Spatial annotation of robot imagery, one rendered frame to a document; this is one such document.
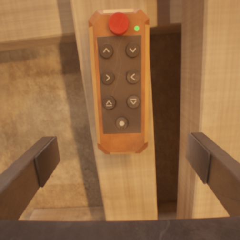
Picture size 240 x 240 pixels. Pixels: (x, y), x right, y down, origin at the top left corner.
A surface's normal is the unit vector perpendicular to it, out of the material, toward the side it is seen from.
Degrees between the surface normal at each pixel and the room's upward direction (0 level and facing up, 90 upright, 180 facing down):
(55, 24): 0
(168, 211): 90
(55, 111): 0
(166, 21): 0
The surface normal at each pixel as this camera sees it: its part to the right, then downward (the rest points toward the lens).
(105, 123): -0.01, 0.29
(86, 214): -0.09, -0.95
